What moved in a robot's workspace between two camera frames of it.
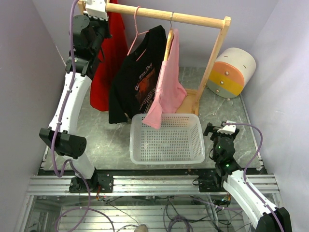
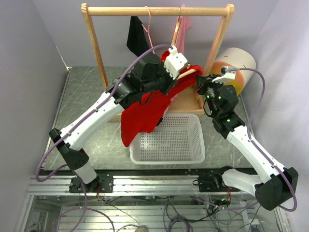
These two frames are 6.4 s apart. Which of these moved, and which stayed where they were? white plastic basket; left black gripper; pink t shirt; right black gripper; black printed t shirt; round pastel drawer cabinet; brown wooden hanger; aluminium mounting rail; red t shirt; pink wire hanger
Moved: left black gripper; pink wire hanger; pink t shirt; red t shirt; right black gripper; brown wooden hanger; black printed t shirt
Stayed: white plastic basket; aluminium mounting rail; round pastel drawer cabinet
